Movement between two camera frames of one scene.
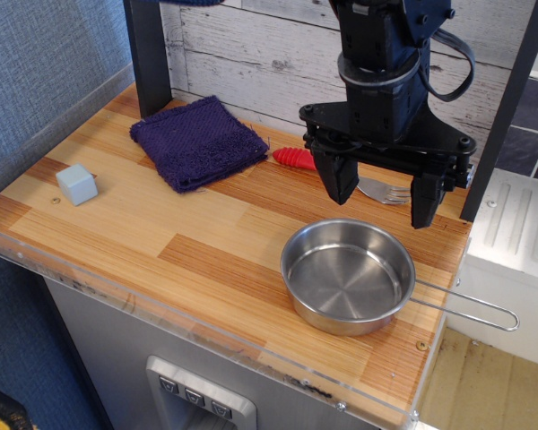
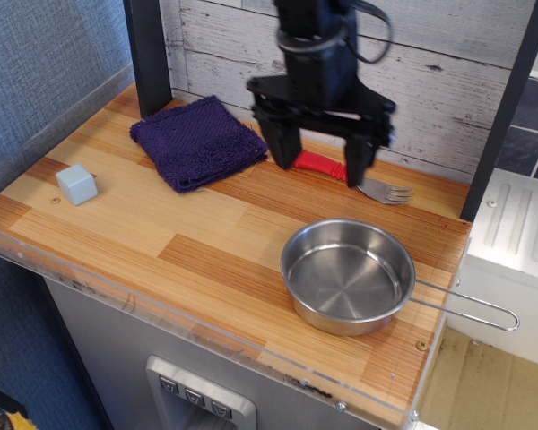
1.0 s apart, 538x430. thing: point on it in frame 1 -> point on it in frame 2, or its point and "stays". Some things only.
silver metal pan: x=352 y=277 stays
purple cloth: x=200 y=142 stays
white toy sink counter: x=506 y=296 stays
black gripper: x=387 y=122 -> x=322 y=90
